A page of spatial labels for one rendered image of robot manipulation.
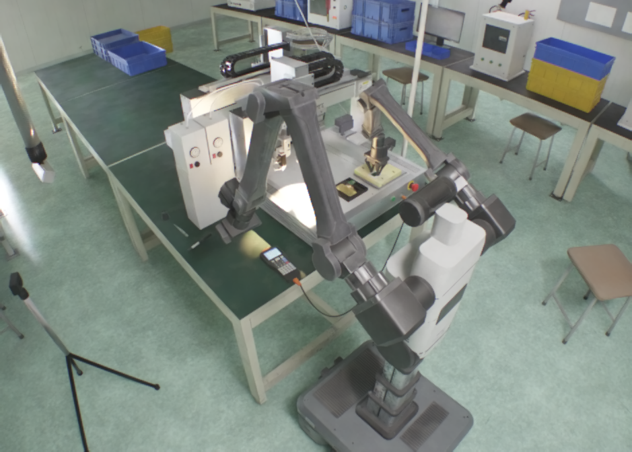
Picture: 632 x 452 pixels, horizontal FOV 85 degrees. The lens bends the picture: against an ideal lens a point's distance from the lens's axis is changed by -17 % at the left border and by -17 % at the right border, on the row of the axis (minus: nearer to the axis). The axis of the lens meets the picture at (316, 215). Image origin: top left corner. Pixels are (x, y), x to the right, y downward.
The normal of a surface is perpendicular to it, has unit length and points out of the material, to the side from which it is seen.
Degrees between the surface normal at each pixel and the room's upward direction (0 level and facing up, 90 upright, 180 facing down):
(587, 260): 7
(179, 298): 0
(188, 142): 90
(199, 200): 90
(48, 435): 0
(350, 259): 30
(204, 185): 90
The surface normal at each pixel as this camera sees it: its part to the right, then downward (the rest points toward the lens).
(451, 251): 0.00, -0.77
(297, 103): 0.63, 0.13
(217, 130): 0.68, 0.47
